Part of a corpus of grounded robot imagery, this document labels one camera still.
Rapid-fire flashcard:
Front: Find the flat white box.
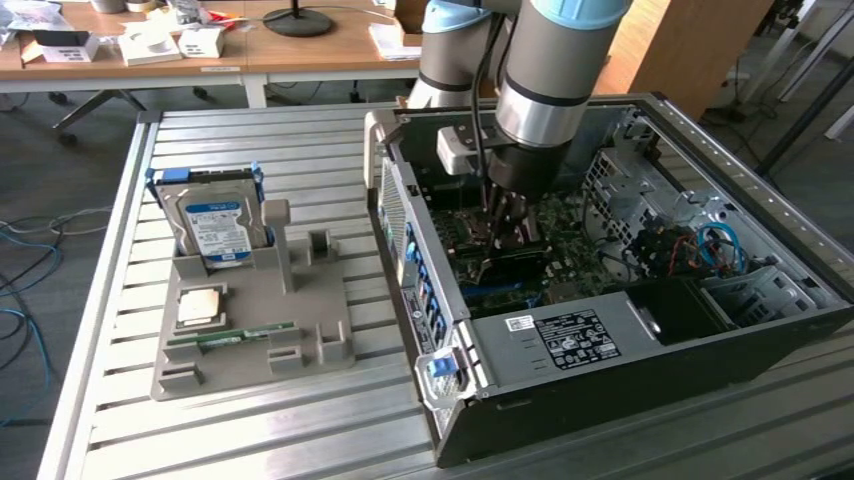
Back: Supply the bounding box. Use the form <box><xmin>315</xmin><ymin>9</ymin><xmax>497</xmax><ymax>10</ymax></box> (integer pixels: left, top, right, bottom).
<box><xmin>117</xmin><ymin>32</ymin><xmax>182</xmax><ymax>67</ymax></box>

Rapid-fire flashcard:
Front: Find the white floor cable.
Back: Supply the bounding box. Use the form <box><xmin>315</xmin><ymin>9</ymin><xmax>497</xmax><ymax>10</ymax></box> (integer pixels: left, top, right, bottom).
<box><xmin>0</xmin><ymin>207</ymin><xmax>112</xmax><ymax>236</ymax></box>

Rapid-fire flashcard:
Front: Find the perforated metal drive cage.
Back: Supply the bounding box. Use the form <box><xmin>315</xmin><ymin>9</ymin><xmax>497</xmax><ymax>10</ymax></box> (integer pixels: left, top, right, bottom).
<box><xmin>579</xmin><ymin>147</ymin><xmax>675</xmax><ymax>279</ymax></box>

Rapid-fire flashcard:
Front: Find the wooden cabinet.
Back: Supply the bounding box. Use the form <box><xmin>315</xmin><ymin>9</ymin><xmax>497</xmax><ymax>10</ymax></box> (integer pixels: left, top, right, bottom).
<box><xmin>592</xmin><ymin>0</ymin><xmax>775</xmax><ymax>121</ymax></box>

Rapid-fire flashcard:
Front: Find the black open PC case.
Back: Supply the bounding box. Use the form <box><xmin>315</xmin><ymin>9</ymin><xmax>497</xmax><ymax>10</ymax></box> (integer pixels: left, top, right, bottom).
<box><xmin>363</xmin><ymin>91</ymin><xmax>854</xmax><ymax>469</ymax></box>

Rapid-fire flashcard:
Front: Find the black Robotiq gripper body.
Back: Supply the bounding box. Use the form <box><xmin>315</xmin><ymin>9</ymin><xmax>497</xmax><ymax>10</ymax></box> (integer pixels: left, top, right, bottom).
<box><xmin>485</xmin><ymin>142</ymin><xmax>572</xmax><ymax>196</ymax></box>

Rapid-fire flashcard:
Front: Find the small white labelled box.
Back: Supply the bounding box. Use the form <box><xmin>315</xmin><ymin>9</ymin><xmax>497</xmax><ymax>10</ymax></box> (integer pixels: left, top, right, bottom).
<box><xmin>177</xmin><ymin>27</ymin><xmax>226</xmax><ymax>59</ymax></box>

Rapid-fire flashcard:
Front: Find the grey parts rack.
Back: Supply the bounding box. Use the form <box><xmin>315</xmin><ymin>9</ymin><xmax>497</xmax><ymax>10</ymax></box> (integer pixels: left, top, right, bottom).
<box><xmin>149</xmin><ymin>198</ymin><xmax>359</xmax><ymax>404</ymax></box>

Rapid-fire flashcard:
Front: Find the green motherboard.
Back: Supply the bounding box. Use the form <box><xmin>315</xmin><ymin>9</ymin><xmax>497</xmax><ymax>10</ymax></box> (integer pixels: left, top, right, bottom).
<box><xmin>429</xmin><ymin>192</ymin><xmax>635</xmax><ymax>319</ymax></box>

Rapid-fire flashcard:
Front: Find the desk leg with casters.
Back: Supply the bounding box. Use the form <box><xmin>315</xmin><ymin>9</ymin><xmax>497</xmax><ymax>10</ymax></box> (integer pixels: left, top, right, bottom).
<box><xmin>52</xmin><ymin>87</ymin><xmax>145</xmax><ymax>146</ymax></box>

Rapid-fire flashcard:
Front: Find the blue wire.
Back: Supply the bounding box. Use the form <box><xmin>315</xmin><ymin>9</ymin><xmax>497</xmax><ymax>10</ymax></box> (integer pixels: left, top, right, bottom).
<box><xmin>692</xmin><ymin>219</ymin><xmax>752</xmax><ymax>276</ymax></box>

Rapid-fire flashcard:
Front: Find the black lamp base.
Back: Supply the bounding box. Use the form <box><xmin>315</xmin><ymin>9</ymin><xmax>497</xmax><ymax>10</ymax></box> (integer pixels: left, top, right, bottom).
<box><xmin>261</xmin><ymin>0</ymin><xmax>335</xmax><ymax>38</ymax></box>

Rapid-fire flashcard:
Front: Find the black camera cable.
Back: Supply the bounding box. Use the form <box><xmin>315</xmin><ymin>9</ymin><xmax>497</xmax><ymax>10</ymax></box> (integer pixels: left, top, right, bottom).
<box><xmin>469</xmin><ymin>14</ymin><xmax>509</xmax><ymax>182</ymax></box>

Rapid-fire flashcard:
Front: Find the wooden desk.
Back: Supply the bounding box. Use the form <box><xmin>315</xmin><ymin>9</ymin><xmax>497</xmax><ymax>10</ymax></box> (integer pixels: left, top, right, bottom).
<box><xmin>0</xmin><ymin>0</ymin><xmax>612</xmax><ymax>94</ymax></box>

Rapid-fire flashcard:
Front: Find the white box with black inside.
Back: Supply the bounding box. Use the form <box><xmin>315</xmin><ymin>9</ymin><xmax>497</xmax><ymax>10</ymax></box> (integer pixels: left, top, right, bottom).
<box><xmin>32</xmin><ymin>29</ymin><xmax>100</xmax><ymax>64</ymax></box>

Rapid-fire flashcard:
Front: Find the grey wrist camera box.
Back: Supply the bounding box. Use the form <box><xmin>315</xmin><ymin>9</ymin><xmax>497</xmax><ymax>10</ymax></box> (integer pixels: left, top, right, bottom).
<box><xmin>436</xmin><ymin>126</ymin><xmax>499</xmax><ymax>176</ymax></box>

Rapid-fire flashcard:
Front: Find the CPU socket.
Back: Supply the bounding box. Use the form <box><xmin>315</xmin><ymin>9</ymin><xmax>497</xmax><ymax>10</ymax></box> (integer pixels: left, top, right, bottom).
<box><xmin>452</xmin><ymin>208</ymin><xmax>496</xmax><ymax>246</ymax></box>

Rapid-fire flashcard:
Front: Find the red wire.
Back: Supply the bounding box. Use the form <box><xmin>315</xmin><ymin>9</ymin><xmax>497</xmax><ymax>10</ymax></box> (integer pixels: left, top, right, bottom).
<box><xmin>669</xmin><ymin>234</ymin><xmax>708</xmax><ymax>274</ymax></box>

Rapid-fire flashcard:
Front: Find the blue expansion slot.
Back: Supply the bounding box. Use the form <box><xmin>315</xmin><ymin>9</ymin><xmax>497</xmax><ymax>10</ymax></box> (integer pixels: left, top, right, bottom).
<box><xmin>461</xmin><ymin>281</ymin><xmax>528</xmax><ymax>297</ymax></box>

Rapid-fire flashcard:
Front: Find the CPU with metal lid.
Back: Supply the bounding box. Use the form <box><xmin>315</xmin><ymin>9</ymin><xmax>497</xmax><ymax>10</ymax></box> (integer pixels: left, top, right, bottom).
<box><xmin>173</xmin><ymin>288</ymin><xmax>221</xmax><ymax>326</ymax></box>

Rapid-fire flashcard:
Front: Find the hard disk with blue bracket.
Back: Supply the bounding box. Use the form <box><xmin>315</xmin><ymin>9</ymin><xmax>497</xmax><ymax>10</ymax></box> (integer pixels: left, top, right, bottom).
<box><xmin>144</xmin><ymin>162</ymin><xmax>275</xmax><ymax>271</ymax></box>

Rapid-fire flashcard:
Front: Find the grey power supply unit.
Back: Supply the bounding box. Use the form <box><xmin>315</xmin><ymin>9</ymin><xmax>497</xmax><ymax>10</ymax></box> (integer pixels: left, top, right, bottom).
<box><xmin>465</xmin><ymin>292</ymin><xmax>659</xmax><ymax>389</ymax></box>

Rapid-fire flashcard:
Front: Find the blue floor cable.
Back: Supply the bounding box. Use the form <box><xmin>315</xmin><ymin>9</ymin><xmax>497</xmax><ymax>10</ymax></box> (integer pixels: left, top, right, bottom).
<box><xmin>0</xmin><ymin>219</ymin><xmax>61</xmax><ymax>426</ymax></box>

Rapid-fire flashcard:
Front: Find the silver disk bay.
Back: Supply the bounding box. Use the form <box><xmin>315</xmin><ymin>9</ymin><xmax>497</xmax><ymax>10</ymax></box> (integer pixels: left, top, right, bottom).
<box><xmin>699</xmin><ymin>267</ymin><xmax>819</xmax><ymax>326</ymax></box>

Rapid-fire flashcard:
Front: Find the black graphics card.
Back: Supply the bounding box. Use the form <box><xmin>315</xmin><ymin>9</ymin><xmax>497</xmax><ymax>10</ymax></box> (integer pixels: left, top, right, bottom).
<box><xmin>476</xmin><ymin>243</ymin><xmax>552</xmax><ymax>287</ymax></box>

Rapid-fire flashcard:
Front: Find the stack of white papers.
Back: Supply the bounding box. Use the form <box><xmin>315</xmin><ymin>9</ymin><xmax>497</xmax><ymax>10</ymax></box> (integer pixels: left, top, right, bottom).
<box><xmin>368</xmin><ymin>22</ymin><xmax>423</xmax><ymax>61</ymax></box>

